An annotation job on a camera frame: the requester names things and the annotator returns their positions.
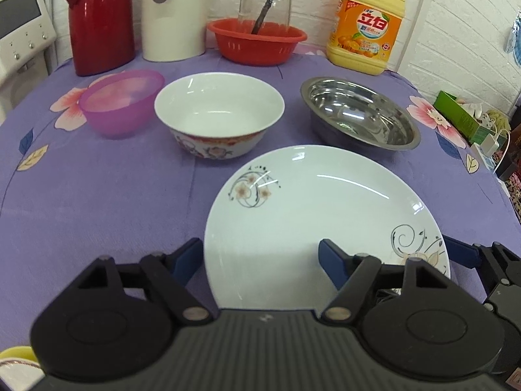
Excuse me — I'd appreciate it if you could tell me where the green cardboard box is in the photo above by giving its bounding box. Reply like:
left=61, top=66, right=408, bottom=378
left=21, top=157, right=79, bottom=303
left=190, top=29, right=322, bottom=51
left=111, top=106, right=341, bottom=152
left=433, top=91, right=482, bottom=144

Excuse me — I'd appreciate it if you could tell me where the white floral ceramic bowl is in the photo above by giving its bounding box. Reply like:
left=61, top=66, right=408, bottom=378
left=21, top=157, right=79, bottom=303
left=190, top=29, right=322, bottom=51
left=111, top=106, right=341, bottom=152
left=154, top=72, right=285, bottom=160

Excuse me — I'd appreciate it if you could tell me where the dark wooden stick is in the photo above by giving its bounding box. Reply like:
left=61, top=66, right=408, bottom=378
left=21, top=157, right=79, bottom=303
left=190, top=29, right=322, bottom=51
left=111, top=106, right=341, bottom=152
left=251, top=0, right=292, bottom=35

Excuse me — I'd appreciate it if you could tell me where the stainless steel bowl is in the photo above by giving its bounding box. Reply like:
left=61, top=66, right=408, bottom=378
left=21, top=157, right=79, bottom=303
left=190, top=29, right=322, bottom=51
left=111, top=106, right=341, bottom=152
left=300, top=76, right=421, bottom=152

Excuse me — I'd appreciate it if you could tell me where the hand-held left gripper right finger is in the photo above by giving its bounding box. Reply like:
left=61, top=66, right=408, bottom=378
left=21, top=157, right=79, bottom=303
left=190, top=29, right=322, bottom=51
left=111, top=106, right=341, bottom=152
left=318, top=239, right=451, bottom=329

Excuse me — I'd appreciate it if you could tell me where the blue hanging cloth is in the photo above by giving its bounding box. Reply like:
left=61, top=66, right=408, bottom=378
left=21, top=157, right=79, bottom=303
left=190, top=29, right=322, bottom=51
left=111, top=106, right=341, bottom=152
left=504, top=7, right=521, bottom=56

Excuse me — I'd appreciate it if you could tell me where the white thermos jug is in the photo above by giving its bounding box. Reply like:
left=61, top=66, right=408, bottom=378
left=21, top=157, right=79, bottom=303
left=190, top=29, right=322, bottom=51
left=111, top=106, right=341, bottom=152
left=141, top=0, right=211, bottom=62

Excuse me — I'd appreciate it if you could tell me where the yellow rimmed cup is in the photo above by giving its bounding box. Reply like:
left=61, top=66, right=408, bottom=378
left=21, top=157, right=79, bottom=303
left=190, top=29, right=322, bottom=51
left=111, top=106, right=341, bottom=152
left=0, top=346, right=45, bottom=391

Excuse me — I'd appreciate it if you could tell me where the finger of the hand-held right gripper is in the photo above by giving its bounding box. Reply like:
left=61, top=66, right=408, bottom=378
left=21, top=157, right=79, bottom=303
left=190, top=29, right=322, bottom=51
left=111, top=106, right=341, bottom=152
left=445, top=234, right=521, bottom=294

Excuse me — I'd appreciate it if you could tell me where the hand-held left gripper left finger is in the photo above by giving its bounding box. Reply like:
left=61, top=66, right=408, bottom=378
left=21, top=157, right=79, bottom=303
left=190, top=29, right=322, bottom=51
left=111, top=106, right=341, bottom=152
left=78, top=238, right=213, bottom=327

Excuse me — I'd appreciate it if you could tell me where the pink plastic bowl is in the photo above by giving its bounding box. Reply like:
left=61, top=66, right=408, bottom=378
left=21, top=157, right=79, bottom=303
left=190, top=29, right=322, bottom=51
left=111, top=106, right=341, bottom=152
left=79, top=69, right=166, bottom=139

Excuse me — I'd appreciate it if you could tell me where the red thermos jug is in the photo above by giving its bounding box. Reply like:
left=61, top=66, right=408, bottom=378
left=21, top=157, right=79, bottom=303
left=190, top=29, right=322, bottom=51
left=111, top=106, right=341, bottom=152
left=59, top=0, right=136, bottom=77

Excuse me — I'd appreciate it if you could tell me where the white power strip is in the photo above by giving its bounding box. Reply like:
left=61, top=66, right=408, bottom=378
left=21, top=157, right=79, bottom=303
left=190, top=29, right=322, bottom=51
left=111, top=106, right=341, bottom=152
left=468, top=142, right=498, bottom=172

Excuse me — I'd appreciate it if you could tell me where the red plastic basket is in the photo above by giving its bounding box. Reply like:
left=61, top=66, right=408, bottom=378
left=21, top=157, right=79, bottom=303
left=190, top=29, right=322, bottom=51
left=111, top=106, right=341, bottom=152
left=206, top=18, right=307, bottom=66

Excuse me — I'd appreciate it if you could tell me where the white cable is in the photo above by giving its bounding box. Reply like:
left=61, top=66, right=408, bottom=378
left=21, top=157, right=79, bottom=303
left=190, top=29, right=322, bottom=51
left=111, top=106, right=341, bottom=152
left=493, top=128, right=514, bottom=174

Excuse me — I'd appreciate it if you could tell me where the yellow detergent pump bottle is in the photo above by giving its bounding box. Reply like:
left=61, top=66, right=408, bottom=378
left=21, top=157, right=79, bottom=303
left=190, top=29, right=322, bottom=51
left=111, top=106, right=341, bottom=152
left=326, top=0, right=420, bottom=76

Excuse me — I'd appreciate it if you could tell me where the white charger plug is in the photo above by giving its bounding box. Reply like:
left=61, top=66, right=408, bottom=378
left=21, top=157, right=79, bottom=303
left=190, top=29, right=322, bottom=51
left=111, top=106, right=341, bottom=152
left=482, top=130, right=504, bottom=160

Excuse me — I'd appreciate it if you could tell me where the yellow knitted cloth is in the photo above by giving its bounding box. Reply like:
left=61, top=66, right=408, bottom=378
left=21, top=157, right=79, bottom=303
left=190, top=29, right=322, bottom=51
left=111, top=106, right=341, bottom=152
left=486, top=109, right=512, bottom=132

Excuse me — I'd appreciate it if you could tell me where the white water dispenser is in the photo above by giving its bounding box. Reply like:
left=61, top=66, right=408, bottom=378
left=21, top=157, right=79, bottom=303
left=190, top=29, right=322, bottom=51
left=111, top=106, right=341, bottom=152
left=0, top=0, right=58, bottom=125

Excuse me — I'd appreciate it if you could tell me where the white floral plate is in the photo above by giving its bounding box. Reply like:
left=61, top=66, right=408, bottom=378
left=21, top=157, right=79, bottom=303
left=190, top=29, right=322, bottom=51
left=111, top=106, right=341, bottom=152
left=204, top=144, right=451, bottom=310

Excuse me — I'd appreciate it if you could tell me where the purple floral tablecloth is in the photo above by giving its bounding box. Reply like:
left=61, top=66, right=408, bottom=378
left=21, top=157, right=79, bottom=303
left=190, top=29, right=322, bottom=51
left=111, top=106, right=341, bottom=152
left=0, top=45, right=521, bottom=359

